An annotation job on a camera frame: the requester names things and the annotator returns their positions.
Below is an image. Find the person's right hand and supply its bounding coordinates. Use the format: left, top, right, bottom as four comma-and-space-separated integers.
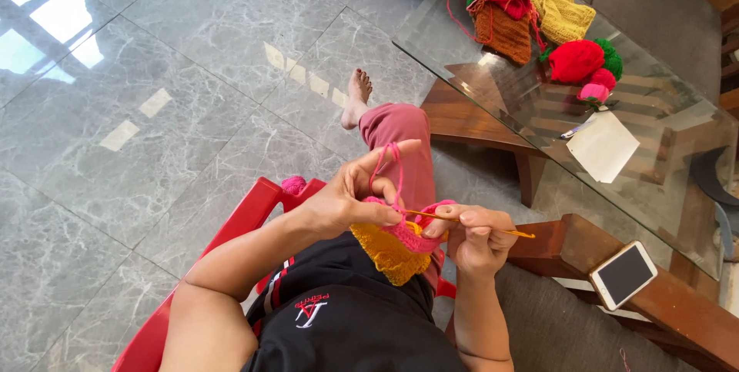
423, 204, 518, 284

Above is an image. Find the person's left hand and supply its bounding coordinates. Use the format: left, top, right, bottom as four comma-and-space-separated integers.
301, 139, 423, 241

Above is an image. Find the golden crochet hook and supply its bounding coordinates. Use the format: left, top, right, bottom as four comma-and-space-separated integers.
403, 209, 537, 240

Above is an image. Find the pink yarn strand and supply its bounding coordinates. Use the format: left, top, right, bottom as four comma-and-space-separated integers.
368, 142, 406, 211

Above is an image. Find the pink and yellow crochet piece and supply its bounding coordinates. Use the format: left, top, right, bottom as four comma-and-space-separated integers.
349, 197, 458, 287

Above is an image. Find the red plastic chair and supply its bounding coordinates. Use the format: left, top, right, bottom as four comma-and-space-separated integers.
112, 176, 458, 372

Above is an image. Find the person's pink trouser leg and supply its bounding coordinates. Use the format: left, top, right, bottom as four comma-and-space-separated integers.
357, 102, 441, 293

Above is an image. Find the person's bare foot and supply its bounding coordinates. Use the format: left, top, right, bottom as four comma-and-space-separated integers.
340, 67, 374, 131

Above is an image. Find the wooden sofa with grey cushion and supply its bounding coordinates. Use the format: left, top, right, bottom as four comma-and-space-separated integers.
443, 213, 739, 372

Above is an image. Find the person's black shirt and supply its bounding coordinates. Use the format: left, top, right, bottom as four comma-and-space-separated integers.
240, 231, 470, 372

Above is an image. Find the white smartphone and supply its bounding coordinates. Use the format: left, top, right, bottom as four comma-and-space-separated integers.
588, 240, 659, 312

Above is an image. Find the white pen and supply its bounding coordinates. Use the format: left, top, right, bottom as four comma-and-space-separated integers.
558, 115, 599, 141

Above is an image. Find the white paper sheet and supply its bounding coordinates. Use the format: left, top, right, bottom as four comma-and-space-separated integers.
565, 110, 641, 185

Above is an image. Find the glass table with wooden base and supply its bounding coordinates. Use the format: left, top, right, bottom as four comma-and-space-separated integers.
391, 0, 739, 282

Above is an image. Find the light pink yarn ball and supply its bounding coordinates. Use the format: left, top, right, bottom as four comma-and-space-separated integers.
577, 83, 610, 105

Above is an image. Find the small crimson yarn ball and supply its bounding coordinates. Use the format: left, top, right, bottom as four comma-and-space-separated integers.
585, 67, 617, 92

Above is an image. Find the large red yarn ball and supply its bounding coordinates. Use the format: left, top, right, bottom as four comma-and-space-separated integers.
547, 40, 606, 85

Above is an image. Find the red yarn strand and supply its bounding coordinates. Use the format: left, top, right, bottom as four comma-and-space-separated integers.
445, 0, 481, 45

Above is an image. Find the orange crochet piece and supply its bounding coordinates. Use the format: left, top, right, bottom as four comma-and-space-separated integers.
469, 0, 533, 66

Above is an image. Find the green yarn ball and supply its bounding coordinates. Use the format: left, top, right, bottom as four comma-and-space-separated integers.
592, 38, 624, 82

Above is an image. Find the dark grey round object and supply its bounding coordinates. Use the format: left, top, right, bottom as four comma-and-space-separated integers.
689, 146, 739, 264

